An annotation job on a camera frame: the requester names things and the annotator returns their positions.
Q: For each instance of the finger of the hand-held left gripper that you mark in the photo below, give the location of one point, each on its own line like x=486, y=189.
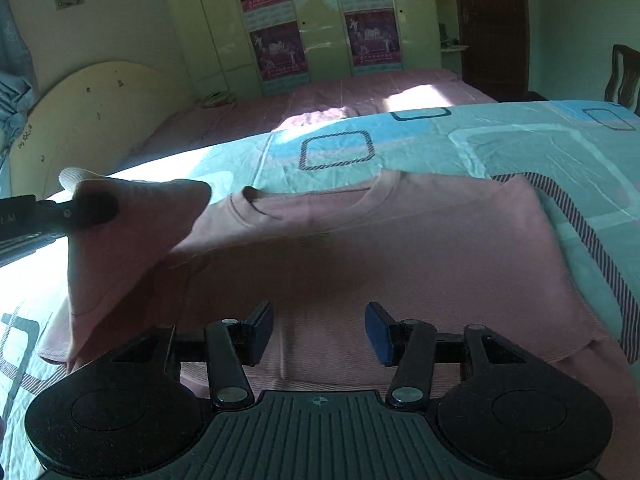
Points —
x=92, y=210

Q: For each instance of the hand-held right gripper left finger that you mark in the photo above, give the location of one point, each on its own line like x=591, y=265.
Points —
x=260, y=332

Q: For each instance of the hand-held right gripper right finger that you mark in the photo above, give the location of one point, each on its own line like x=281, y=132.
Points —
x=380, y=335

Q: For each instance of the pink shirt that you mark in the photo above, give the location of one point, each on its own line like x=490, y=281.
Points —
x=375, y=260

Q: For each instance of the cream curved headboard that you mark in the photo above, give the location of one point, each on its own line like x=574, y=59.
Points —
x=100, y=120

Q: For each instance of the patterned turquoise bed sheet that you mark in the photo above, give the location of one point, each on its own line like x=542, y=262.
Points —
x=450, y=145

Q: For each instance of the pale green wardrobe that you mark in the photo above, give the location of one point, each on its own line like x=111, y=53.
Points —
x=220, y=20

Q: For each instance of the bed with pink sheet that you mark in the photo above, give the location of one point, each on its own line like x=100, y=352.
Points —
x=325, y=95

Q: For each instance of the white corner shelf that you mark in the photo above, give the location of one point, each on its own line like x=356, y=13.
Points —
x=450, y=47

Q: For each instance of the dark wooden door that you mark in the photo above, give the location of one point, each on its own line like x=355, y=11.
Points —
x=492, y=30

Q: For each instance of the dark wooden chair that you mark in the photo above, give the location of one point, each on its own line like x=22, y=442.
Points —
x=622, y=75

